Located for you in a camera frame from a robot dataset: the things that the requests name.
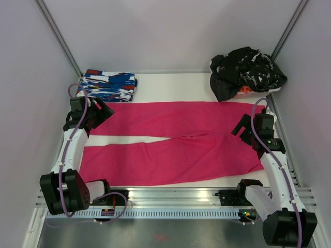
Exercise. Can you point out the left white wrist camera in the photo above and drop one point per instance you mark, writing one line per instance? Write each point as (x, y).
(79, 104)

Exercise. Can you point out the pink trousers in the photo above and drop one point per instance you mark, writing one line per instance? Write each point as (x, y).
(194, 143)

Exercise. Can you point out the slotted cable duct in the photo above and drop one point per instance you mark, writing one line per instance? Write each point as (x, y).
(144, 213)

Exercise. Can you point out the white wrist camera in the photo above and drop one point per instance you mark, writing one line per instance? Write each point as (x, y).
(79, 104)
(264, 120)

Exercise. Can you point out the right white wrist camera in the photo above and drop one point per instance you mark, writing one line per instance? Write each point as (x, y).
(264, 120)

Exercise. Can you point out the white basket with orange item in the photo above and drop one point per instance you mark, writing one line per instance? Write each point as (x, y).
(246, 92)

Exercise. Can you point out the frame post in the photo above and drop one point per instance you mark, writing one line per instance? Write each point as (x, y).
(300, 8)
(43, 8)

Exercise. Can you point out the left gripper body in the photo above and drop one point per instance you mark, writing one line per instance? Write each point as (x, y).
(98, 116)

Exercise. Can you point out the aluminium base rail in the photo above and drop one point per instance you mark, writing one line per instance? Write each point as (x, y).
(181, 197)

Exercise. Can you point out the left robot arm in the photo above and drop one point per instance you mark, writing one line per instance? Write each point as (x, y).
(63, 188)

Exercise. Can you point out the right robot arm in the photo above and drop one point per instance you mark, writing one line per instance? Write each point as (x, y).
(286, 222)

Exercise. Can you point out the folded blue patterned trousers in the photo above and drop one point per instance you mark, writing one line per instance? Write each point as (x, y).
(108, 86)

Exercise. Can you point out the left frame post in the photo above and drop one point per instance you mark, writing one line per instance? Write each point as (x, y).
(43, 8)

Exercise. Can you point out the right frame post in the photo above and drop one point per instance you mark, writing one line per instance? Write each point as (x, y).
(300, 8)

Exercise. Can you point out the black patterned clothes pile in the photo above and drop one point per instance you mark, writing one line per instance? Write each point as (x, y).
(243, 67)

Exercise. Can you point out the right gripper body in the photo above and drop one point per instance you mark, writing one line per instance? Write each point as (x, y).
(247, 135)

